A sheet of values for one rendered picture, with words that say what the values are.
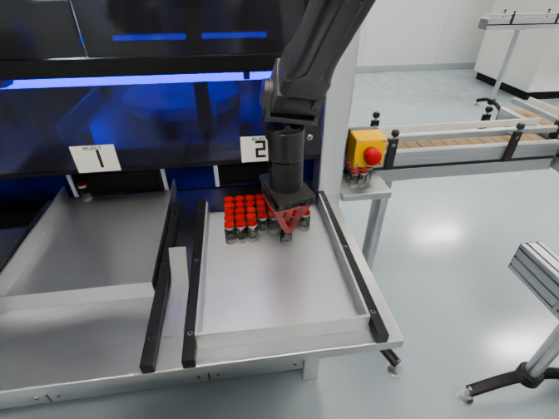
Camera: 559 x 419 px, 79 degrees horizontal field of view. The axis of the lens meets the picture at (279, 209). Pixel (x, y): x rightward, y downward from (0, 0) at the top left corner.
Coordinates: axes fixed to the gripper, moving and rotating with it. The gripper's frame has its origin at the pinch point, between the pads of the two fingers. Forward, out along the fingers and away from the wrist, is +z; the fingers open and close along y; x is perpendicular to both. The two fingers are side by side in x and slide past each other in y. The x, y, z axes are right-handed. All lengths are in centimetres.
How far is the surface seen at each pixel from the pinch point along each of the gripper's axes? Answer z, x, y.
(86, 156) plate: -8.6, 32.8, 27.2
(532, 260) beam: 44, -91, -1
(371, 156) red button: -5.0, -24.3, 9.1
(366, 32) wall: 45, -305, 415
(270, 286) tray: 6.3, 6.2, -7.2
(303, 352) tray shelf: 6.6, 6.2, -20.7
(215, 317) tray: 6.1, 16.7, -9.9
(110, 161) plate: -7.1, 28.6, 26.1
